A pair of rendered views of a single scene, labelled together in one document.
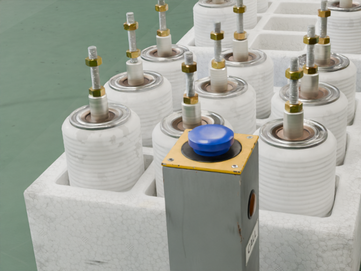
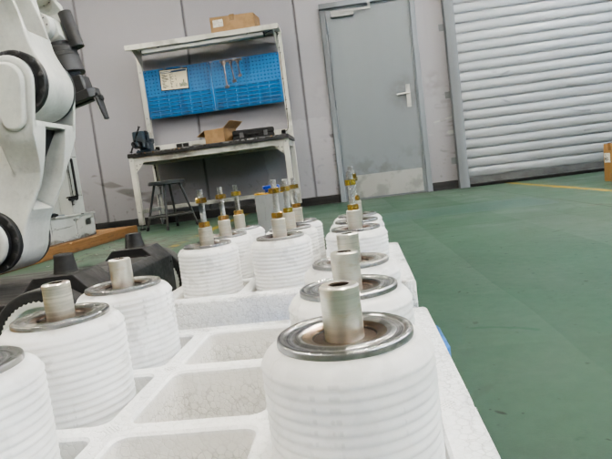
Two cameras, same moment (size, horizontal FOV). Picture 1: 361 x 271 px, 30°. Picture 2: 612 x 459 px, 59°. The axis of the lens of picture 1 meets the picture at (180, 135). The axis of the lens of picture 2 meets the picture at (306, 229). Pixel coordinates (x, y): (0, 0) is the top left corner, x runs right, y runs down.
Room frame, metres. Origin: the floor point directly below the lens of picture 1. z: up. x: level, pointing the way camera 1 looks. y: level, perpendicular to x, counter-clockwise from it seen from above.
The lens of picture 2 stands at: (1.76, -0.25, 0.34)
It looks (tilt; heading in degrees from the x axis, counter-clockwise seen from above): 6 degrees down; 167
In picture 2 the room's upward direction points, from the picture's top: 7 degrees counter-clockwise
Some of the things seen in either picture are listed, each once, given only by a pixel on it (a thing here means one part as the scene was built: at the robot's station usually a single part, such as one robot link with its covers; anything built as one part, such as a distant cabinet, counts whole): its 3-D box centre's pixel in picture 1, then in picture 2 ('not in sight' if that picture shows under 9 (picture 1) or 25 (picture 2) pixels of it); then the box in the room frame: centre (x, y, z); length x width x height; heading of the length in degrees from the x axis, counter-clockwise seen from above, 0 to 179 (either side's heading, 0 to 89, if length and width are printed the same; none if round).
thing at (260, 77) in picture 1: (241, 114); (287, 293); (0.94, -0.09, 0.16); 0.10 x 0.10 x 0.18
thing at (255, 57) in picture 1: (240, 57); (280, 237); (0.94, -0.09, 0.25); 0.08 x 0.08 x 0.01
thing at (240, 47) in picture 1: (240, 49); (279, 229); (0.94, -0.09, 0.26); 0.02 x 0.02 x 0.03
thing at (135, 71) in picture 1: (135, 72); not in sight; (0.86, 0.06, 0.26); 0.02 x 0.02 x 0.03
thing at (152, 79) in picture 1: (136, 81); (356, 220); (0.86, 0.06, 0.25); 0.08 x 0.08 x 0.01
